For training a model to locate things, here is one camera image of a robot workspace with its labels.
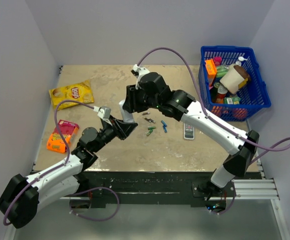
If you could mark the grey buttoned remote control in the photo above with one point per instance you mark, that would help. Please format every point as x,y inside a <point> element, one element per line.
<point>188,132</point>

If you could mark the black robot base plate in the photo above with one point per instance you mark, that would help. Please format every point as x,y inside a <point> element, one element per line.
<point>149,188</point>

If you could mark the red can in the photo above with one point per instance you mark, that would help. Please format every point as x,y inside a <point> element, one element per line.
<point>221,94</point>

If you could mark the aluminium rail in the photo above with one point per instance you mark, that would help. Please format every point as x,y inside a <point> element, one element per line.
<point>256,189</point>

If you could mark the pink box in basket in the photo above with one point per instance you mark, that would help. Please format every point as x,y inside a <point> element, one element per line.
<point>217,60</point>

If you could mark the blue plastic basket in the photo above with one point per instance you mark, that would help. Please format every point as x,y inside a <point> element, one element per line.
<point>254,96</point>

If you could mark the orange box in basket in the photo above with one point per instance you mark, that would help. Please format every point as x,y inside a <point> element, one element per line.
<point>211,71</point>

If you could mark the white remote control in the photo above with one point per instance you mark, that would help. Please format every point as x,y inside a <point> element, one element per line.
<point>126,116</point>

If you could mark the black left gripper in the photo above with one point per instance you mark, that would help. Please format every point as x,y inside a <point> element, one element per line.
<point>122,129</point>

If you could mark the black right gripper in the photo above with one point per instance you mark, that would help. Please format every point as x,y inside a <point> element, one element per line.
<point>131,104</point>

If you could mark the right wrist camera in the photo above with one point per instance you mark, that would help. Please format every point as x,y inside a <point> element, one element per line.
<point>139,72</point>

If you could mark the green box in basket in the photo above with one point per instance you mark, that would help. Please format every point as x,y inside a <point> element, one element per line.
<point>232,100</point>

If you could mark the paper cup with brown lid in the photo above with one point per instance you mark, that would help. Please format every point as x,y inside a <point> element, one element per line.
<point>235,79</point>

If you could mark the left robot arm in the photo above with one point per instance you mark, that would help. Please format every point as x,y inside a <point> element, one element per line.
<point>23,195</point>

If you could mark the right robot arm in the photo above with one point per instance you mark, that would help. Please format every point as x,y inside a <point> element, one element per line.
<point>151,91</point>

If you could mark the white pump bottle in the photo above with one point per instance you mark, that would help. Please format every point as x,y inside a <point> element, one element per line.
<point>240,60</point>

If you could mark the green bottle in basket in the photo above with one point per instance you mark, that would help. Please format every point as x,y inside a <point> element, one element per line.
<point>221,71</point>

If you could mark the yellow Lays chips bag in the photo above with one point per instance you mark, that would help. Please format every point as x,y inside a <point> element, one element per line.
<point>81,92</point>

